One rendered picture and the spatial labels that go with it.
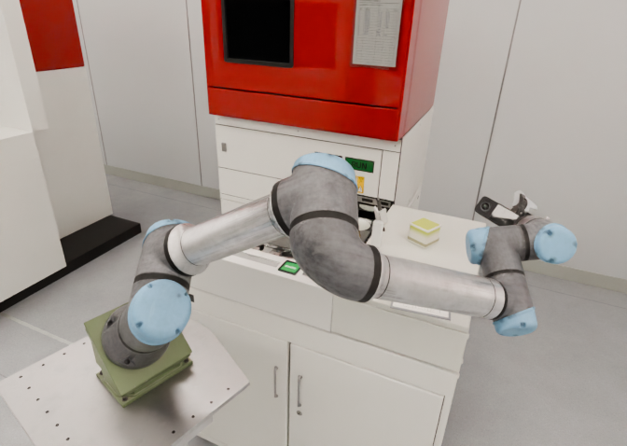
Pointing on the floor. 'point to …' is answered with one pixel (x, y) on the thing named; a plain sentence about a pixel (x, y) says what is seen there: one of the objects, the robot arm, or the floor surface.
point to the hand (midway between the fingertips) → (499, 213)
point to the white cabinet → (320, 385)
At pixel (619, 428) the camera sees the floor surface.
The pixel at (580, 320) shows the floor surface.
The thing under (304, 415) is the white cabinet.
